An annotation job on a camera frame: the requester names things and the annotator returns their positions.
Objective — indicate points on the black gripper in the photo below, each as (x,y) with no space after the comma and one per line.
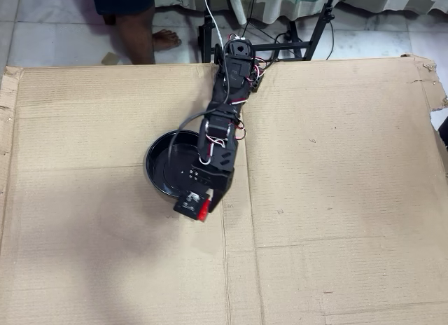
(218,195)

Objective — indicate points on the red lego block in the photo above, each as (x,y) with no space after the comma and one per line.
(204,210)

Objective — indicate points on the black round plastic bin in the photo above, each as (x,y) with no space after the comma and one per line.
(157,164)

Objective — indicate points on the large brown cardboard sheet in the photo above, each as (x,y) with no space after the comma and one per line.
(105,269)

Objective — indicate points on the black table clamp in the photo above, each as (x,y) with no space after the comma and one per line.
(218,55)

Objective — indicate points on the black metal stand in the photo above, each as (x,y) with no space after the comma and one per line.
(206,34)

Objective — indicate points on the small cardboard scrap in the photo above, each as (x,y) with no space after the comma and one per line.
(110,58)

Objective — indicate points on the person bare leg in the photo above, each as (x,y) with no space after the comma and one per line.
(141,38)

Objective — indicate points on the dark blue shorts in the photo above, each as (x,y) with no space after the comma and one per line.
(122,1)

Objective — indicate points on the dark unidentified object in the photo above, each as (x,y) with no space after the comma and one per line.
(444,130)

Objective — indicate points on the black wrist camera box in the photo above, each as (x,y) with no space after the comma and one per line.
(189,202)

